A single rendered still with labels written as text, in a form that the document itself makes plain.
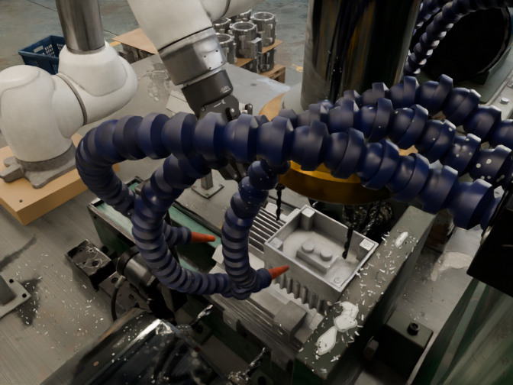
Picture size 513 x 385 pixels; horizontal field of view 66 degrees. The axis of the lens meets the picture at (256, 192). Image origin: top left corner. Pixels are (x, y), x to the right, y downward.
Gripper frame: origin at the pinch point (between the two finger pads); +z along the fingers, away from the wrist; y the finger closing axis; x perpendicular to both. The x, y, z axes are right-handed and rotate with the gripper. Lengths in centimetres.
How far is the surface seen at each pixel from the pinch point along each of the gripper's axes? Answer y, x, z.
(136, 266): -20.7, 9.6, 1.9
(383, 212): 12.3, -14.9, 11.9
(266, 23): 198, 161, -27
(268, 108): -8.6, -19.6, -15.4
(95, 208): -12.5, 40.3, -2.9
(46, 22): 167, 440, -125
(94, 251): -17.7, 39.9, 5.2
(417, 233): 4.0, -24.9, 9.5
